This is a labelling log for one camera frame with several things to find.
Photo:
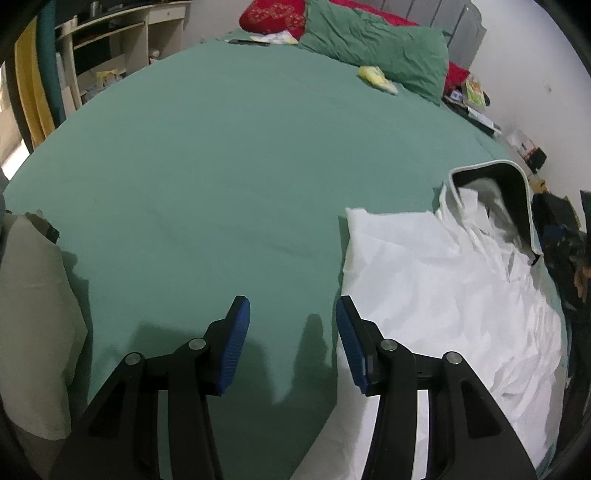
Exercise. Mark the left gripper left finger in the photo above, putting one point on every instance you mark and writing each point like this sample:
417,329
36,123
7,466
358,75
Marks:
117,436

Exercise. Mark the beige wooden desk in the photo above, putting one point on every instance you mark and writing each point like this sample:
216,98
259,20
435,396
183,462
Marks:
99,49

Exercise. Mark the green bed sheet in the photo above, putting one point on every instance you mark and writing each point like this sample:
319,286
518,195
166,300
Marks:
227,170

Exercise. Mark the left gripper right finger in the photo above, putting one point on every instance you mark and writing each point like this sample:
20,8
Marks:
469,435

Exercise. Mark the teal and yellow curtain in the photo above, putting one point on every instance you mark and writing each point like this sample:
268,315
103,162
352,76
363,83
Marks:
33,70

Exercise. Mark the red pillow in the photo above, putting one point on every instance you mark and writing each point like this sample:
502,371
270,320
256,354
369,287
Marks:
275,16

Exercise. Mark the grey padded headboard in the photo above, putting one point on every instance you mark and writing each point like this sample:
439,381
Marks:
460,20

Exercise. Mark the beige folded garment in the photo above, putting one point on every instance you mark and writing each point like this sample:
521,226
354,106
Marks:
42,331

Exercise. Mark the black clothes pile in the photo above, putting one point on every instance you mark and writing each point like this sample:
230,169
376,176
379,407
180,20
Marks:
565,249

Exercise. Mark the green pillow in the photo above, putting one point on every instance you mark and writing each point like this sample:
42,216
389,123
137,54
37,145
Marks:
414,56

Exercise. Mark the items on nightstand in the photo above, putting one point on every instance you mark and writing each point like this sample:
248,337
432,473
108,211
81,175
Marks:
470,101

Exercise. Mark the yellow small cloth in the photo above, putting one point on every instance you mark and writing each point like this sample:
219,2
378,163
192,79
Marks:
375,77

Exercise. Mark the black lined grey jacket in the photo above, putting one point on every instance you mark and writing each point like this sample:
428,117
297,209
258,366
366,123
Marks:
502,180

